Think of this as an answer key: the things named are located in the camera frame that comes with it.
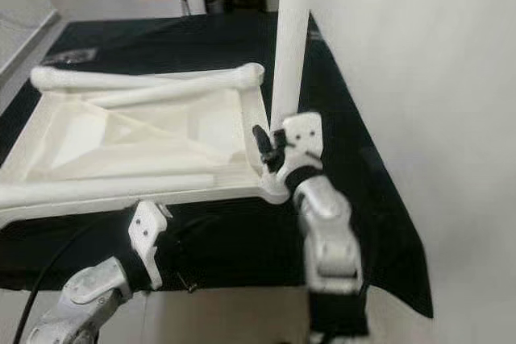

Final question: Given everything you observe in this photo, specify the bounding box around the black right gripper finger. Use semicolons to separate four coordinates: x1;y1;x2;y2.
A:
253;124;276;162

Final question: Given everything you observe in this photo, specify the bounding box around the black tablecloth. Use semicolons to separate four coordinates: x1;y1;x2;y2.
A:
0;10;435;318

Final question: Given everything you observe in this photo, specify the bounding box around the white plastic table top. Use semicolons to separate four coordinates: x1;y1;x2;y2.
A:
0;66;291;228

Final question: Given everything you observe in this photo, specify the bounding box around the clear tape strip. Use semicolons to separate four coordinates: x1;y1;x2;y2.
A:
40;48;98;65

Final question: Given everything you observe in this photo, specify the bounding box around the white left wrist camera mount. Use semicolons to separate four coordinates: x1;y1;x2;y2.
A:
129;201;172;290

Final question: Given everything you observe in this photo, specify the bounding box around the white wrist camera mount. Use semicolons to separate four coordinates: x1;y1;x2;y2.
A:
129;201;172;290
278;112;324;193

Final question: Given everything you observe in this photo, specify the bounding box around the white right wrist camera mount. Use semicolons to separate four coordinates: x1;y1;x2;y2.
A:
278;112;324;193

